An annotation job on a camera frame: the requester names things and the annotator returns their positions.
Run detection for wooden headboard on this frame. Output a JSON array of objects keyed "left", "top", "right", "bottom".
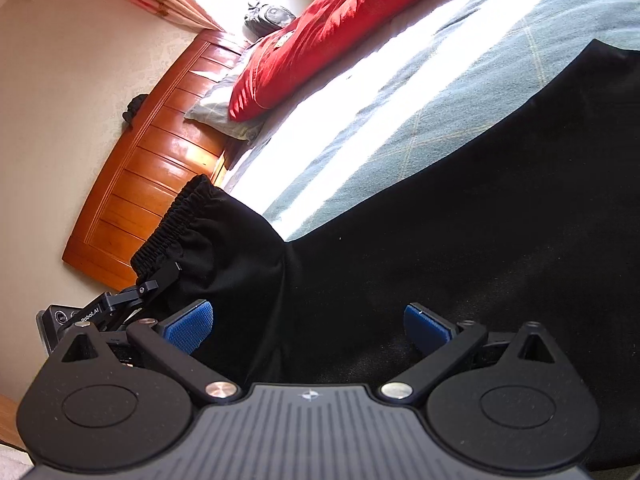
[{"left": 61, "top": 27, "right": 251, "bottom": 293}]

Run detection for black bag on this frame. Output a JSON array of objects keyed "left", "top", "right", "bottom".
[{"left": 243, "top": 0, "right": 297, "bottom": 39}]

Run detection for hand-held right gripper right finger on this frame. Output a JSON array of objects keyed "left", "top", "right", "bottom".
[{"left": 379, "top": 302, "right": 557, "bottom": 405}]

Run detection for red quilt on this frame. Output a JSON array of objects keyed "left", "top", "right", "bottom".
[{"left": 227, "top": 0, "right": 482, "bottom": 123}]

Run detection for blue-grey plaid bed sheet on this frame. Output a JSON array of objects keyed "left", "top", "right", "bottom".
[{"left": 220, "top": 0, "right": 640, "bottom": 244}]

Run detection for small black cloth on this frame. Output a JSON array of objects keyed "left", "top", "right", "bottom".
[{"left": 121, "top": 93, "right": 150, "bottom": 127}]

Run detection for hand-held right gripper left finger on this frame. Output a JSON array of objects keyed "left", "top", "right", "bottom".
[{"left": 59, "top": 299, "right": 242, "bottom": 405}]

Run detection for black drawstring pants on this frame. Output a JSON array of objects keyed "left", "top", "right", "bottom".
[{"left": 130, "top": 37, "right": 640, "bottom": 472}]

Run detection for grey plaid pillow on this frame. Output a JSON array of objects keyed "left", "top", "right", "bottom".
[{"left": 182, "top": 35, "right": 281, "bottom": 144}]

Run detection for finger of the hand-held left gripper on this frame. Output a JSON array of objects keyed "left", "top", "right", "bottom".
[{"left": 137, "top": 261, "right": 182, "bottom": 306}]

